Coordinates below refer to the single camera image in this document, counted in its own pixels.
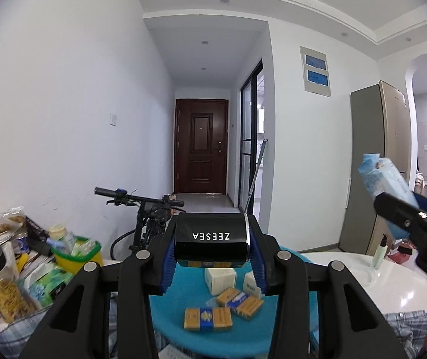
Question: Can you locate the black glossy box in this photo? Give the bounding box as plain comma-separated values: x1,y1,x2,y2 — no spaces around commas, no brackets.
173,213,252,268

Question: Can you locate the metal mop pole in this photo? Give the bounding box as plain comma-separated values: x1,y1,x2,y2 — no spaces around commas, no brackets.
244,138,269,214

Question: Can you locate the gold and white cigarette box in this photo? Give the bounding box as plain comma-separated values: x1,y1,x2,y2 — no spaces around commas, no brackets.
216,288,264,321

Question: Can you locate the blue plastic basin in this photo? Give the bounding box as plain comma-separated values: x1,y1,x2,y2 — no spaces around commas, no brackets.
148,245,320,359

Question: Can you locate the blue plaid shirt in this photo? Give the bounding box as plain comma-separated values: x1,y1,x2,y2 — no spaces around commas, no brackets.
0,292,427,359

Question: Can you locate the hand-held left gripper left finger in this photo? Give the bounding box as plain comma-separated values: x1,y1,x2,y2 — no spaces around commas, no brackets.
18,213,179,359

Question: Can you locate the gold and grey refrigerator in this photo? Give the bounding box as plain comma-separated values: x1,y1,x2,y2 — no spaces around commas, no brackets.
339,80,414,257

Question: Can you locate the green pump bottle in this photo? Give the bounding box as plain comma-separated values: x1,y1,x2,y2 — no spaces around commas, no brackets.
373,234,389,269

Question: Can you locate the dark brown door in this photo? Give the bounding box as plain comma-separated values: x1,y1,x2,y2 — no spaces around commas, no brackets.
174,98,230,195

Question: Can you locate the yellow and green bin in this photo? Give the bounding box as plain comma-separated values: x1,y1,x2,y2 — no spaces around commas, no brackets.
52,236,104,273

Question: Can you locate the snack bag with clear window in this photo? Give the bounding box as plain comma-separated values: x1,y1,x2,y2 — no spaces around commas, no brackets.
0,206,27,242

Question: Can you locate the clear jar of corn flakes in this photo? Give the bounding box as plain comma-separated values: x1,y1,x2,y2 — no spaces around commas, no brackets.
0,244,36,324

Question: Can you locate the green tissue pack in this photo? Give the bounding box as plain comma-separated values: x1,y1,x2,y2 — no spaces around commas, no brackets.
28,269,74,303

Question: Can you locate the black plastic bag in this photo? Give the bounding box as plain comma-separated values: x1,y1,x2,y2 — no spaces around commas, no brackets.
24,216,53,255

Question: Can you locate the grey wall panel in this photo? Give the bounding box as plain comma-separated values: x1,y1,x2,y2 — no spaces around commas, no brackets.
299,46,332,98

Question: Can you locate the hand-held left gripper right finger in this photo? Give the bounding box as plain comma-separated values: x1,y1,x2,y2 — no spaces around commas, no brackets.
243,213,414,359

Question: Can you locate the red box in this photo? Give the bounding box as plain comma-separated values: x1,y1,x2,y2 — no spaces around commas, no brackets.
389,247,415,265

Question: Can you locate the black bicycle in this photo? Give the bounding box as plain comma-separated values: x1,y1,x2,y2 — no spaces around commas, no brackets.
94,186,186,260

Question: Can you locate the black framed glass door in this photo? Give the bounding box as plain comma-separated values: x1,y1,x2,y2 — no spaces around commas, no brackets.
238,59,264,210

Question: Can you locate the light blue tissue pack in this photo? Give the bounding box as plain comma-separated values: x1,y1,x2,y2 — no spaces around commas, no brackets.
358,153,421,238

